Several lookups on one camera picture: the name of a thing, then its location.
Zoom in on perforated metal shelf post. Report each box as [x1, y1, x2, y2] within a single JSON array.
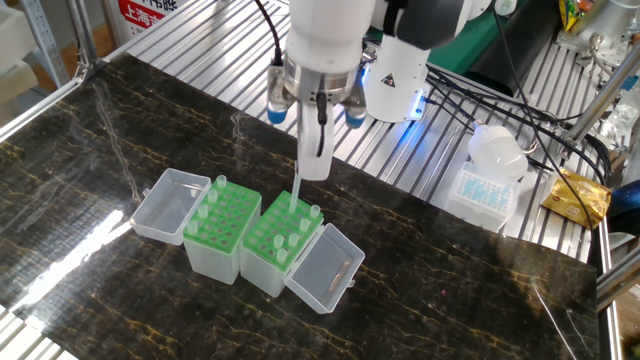
[[19, 0, 71, 89]]

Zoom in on white translucent plastic container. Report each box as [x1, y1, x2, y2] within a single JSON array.
[[467, 123, 530, 181]]

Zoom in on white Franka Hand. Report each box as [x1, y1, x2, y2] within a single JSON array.
[[297, 99, 335, 182]]

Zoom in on grey wrist camera blue label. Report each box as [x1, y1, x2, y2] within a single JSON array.
[[266, 64, 369, 130]]

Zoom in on black gripper connector cable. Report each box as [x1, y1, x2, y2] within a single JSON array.
[[315, 89, 329, 159]]

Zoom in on black cylindrical bin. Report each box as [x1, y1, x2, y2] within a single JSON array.
[[464, 0, 561, 96]]

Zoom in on diagonal aluminium strut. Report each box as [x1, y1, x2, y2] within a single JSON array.
[[67, 0, 101, 71]]

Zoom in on red sign white characters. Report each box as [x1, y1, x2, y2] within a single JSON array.
[[117, 0, 179, 29]]

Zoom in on gold foil bag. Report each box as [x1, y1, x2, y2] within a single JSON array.
[[539, 167, 612, 231]]

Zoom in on black forearm velcro strap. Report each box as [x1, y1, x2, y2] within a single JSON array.
[[382, 0, 409, 37]]

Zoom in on dark blue object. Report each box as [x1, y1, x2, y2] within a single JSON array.
[[607, 179, 640, 236]]

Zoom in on black marble pattern board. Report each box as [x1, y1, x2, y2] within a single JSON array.
[[0, 52, 601, 360]]

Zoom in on clear tip box green rack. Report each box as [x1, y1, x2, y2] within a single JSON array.
[[129, 167, 263, 285], [239, 203, 366, 315]]

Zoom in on clear tip box blue rack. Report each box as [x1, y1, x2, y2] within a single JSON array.
[[443, 160, 521, 234]]

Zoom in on black camera cable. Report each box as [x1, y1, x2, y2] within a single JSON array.
[[253, 0, 285, 67]]

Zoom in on aluminium frame bar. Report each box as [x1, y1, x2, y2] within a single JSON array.
[[594, 259, 640, 311], [564, 54, 640, 146]]

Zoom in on black cable bundle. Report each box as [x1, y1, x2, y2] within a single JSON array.
[[359, 0, 614, 231]]

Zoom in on dark green mat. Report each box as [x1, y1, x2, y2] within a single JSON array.
[[427, 0, 531, 76]]

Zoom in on white foam block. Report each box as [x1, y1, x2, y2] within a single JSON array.
[[0, 4, 40, 126]]

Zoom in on clear plastic bag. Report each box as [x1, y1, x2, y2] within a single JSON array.
[[597, 74, 640, 151]]

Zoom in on yellow red snack bag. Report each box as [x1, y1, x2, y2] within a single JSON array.
[[558, 0, 596, 32]]

